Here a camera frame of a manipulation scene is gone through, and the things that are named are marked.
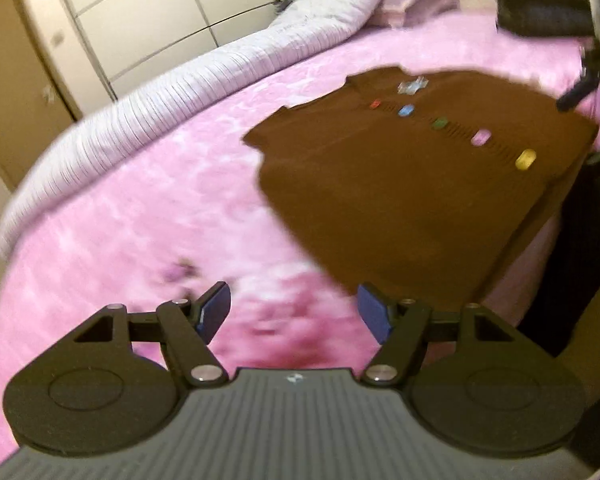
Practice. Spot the wooden door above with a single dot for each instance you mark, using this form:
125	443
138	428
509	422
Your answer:
35	104

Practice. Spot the brown knit cardigan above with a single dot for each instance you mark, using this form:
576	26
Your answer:
430	195

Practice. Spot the pink floral bed blanket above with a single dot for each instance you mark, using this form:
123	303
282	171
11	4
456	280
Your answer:
186	212

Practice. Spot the white striped duvet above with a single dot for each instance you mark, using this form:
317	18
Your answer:
89	149

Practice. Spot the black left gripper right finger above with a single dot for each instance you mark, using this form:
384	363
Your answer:
405	329

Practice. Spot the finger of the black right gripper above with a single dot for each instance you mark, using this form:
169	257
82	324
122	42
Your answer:
587	84

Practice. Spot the stack of dark folded clothes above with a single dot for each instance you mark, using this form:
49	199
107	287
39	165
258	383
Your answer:
546	18

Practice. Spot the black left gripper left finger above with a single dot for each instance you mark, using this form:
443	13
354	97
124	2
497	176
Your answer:
183	328

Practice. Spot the white wardrobe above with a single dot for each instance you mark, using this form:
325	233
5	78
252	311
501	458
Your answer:
130	42

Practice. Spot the folded lilac sheets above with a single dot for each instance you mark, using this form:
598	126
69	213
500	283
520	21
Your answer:
408	13

